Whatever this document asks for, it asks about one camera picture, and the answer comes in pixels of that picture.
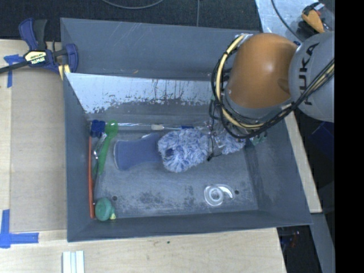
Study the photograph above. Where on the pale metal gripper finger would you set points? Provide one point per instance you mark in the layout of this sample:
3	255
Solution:
219	142
211	128

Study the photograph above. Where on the blue and white fluffy duster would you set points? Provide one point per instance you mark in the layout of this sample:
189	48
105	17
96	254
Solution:
185	149

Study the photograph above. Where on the grey metal bin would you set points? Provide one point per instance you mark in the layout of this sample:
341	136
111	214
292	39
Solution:
170	53

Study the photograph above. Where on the green plastic spoon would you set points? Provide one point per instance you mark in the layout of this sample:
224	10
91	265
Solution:
109	135

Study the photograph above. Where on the blue plastic block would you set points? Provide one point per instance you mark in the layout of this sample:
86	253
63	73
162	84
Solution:
97	127

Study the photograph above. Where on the orange thin stick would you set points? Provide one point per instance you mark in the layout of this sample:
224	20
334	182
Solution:
90	181

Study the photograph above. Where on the green round toy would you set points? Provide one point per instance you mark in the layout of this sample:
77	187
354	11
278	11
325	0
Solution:
103	208

